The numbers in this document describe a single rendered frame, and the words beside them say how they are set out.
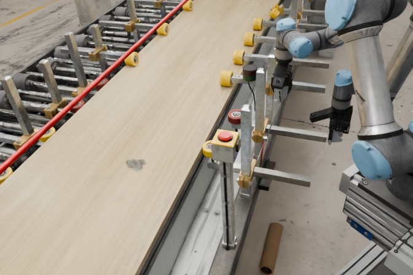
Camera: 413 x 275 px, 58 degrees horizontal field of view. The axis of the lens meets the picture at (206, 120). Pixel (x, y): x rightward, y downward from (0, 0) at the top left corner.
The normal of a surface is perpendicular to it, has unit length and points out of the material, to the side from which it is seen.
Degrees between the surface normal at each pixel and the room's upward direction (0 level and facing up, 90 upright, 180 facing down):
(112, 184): 0
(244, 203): 0
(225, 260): 0
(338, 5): 84
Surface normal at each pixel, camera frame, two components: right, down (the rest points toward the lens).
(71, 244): -0.06, -0.80
